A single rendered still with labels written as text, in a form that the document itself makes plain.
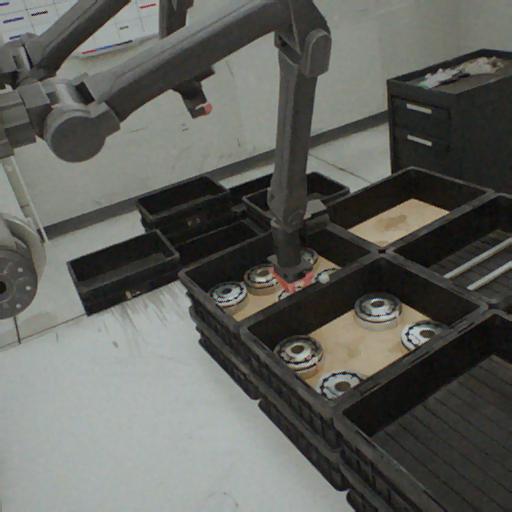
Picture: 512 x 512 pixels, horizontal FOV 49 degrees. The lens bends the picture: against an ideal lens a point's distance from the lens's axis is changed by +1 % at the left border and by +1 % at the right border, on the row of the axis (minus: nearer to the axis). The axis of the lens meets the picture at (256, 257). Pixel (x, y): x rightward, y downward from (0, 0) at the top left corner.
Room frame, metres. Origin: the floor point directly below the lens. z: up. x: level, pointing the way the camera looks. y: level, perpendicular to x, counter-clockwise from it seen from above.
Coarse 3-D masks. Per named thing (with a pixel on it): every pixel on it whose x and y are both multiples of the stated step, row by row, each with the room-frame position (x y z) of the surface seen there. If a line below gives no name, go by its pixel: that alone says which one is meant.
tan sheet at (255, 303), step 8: (320, 256) 1.29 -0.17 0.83; (320, 264) 1.25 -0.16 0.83; (328, 264) 1.24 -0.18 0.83; (248, 296) 1.17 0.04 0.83; (256, 296) 1.16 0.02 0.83; (264, 296) 1.15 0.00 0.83; (272, 296) 1.15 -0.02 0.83; (248, 304) 1.13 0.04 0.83; (256, 304) 1.13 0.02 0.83; (264, 304) 1.12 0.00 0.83; (240, 312) 1.11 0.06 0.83; (248, 312) 1.10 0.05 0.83; (256, 312) 1.10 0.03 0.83
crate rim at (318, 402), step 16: (384, 256) 1.07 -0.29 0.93; (352, 272) 1.04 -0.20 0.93; (416, 272) 0.99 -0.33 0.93; (320, 288) 1.00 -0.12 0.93; (448, 288) 0.91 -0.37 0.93; (288, 304) 0.96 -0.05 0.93; (480, 304) 0.84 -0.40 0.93; (256, 320) 0.93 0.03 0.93; (464, 320) 0.81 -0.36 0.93; (432, 336) 0.78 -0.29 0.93; (256, 352) 0.85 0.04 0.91; (272, 352) 0.82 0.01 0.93; (416, 352) 0.74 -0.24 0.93; (288, 368) 0.77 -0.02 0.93; (384, 368) 0.72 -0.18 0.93; (368, 384) 0.69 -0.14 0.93; (320, 400) 0.67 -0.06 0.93; (336, 400) 0.67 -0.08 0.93
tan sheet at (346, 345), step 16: (336, 320) 1.00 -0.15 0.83; (352, 320) 0.99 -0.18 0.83; (416, 320) 0.95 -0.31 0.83; (320, 336) 0.96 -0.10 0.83; (336, 336) 0.95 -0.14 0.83; (352, 336) 0.94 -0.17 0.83; (368, 336) 0.93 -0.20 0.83; (384, 336) 0.92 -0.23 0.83; (400, 336) 0.91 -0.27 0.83; (336, 352) 0.90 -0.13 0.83; (352, 352) 0.89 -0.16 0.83; (368, 352) 0.88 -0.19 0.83; (384, 352) 0.87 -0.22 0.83; (400, 352) 0.86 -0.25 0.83; (336, 368) 0.85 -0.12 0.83; (352, 368) 0.84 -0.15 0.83; (368, 368) 0.83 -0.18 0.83
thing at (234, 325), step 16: (256, 240) 1.28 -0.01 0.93; (352, 240) 1.17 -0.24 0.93; (368, 256) 1.09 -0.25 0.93; (336, 272) 1.05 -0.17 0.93; (192, 288) 1.10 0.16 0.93; (304, 288) 1.01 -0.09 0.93; (208, 304) 1.03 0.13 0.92; (272, 304) 0.97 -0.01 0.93; (224, 320) 0.96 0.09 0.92; (240, 320) 0.94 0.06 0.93
